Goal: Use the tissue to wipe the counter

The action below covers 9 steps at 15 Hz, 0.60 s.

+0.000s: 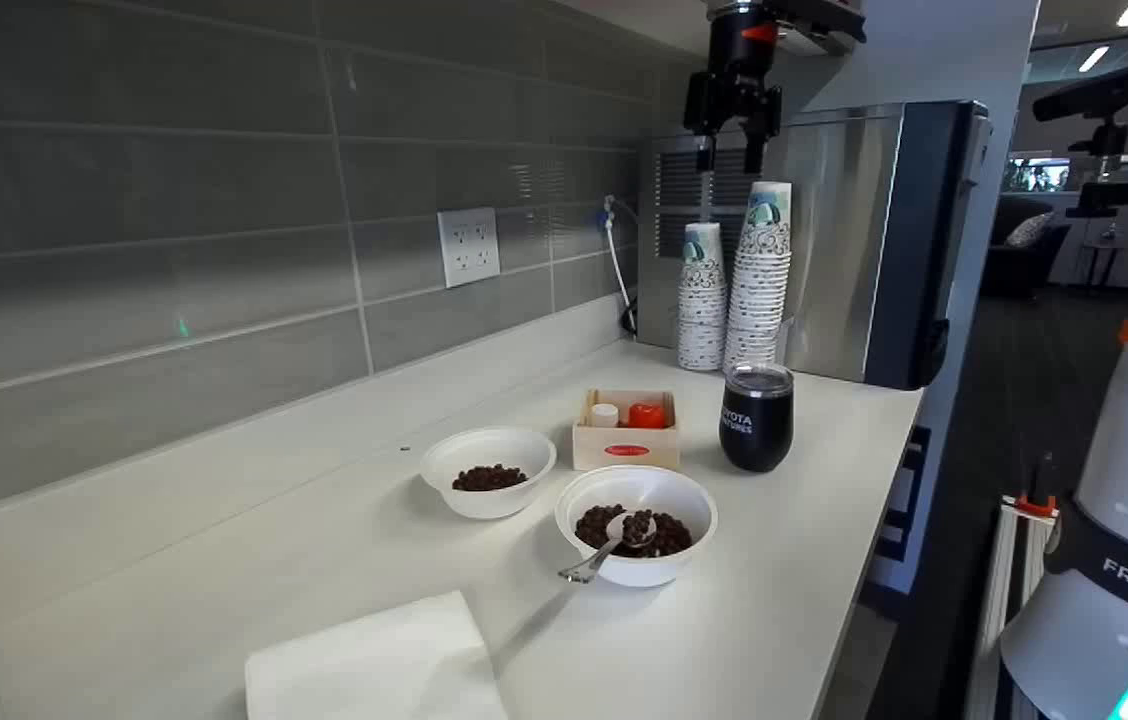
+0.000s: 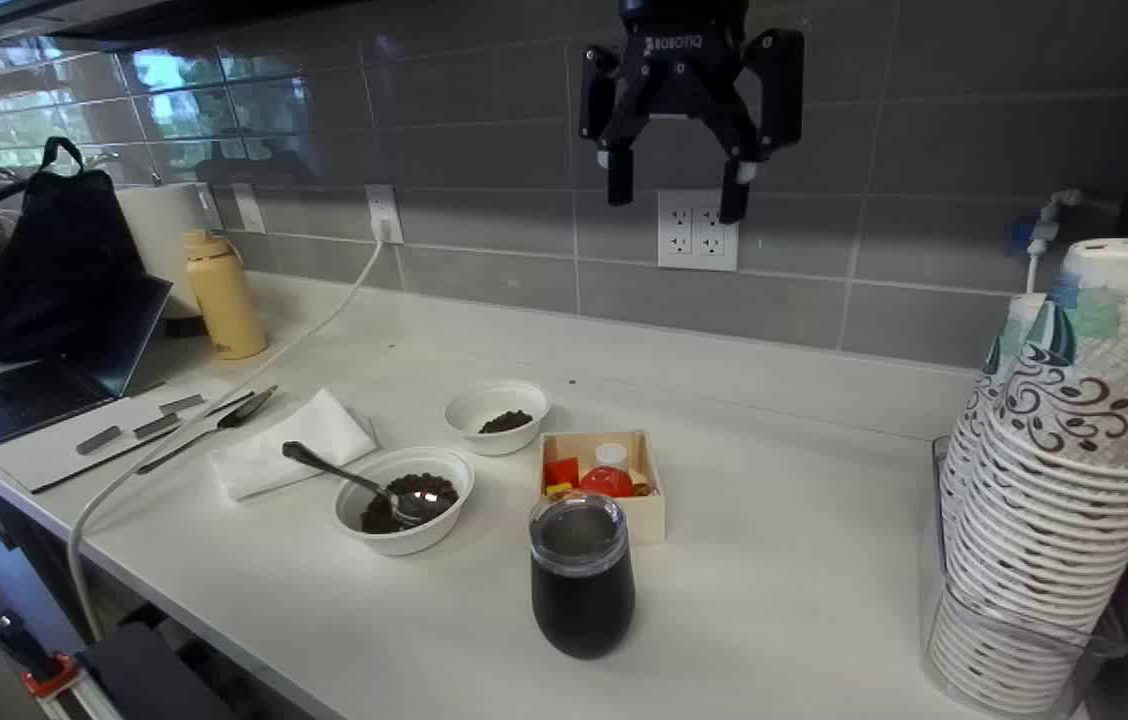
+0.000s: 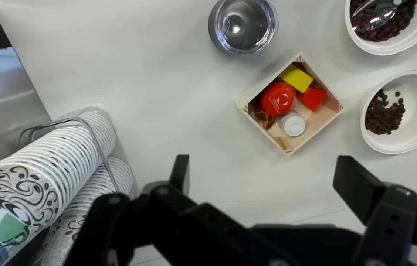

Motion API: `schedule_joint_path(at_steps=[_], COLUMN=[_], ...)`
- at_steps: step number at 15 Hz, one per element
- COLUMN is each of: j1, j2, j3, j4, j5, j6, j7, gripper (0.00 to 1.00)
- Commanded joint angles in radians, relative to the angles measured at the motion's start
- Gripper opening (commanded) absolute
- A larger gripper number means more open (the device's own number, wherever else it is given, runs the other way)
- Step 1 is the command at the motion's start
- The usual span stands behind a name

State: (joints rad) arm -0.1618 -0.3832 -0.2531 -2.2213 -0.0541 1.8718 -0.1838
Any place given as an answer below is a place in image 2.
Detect white outlet with plug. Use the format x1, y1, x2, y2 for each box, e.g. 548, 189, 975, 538
364, 180, 410, 253

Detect black handled knife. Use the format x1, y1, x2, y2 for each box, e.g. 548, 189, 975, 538
138, 384, 283, 479

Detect large white bowl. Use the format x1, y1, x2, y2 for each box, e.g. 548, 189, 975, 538
333, 445, 475, 561

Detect coffee beans pile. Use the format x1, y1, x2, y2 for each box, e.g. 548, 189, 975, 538
358, 466, 462, 534
475, 409, 537, 434

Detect metal spoon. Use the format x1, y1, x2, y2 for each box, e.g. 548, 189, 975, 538
280, 434, 446, 523

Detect black flat tray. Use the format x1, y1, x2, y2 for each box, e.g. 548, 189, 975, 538
0, 277, 177, 470

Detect red white clamp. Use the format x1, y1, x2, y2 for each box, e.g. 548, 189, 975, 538
17, 647, 92, 720

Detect white power cable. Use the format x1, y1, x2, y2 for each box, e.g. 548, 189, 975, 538
63, 215, 395, 642

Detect long thin metal utensil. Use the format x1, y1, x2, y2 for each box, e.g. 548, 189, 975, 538
30, 391, 260, 500

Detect black tumbler with lid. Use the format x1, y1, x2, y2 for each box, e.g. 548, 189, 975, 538
526, 492, 642, 663

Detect white paper tissue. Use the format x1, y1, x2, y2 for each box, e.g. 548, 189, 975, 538
208, 386, 382, 502

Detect clear cup holder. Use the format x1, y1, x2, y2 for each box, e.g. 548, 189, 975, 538
919, 434, 1128, 720

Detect red round capsule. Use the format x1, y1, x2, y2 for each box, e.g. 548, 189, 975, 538
575, 461, 645, 500

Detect small white bowl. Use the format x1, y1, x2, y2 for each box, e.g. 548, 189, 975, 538
440, 376, 554, 461

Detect black backpack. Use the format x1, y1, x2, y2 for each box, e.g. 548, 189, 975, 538
0, 133, 155, 376

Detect yellow squeeze bottle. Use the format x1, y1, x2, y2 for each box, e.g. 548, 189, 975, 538
182, 227, 273, 361

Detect blue white spray bottle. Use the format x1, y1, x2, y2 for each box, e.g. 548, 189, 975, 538
988, 189, 1096, 376

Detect white box red items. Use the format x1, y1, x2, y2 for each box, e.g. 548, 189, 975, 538
537, 429, 668, 549

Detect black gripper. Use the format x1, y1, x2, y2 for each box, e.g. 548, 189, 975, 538
575, 0, 810, 227

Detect patterned paper cup stack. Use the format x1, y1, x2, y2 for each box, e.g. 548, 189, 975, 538
919, 236, 1128, 720

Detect white double wall outlet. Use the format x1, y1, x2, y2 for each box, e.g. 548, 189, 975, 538
651, 183, 746, 277

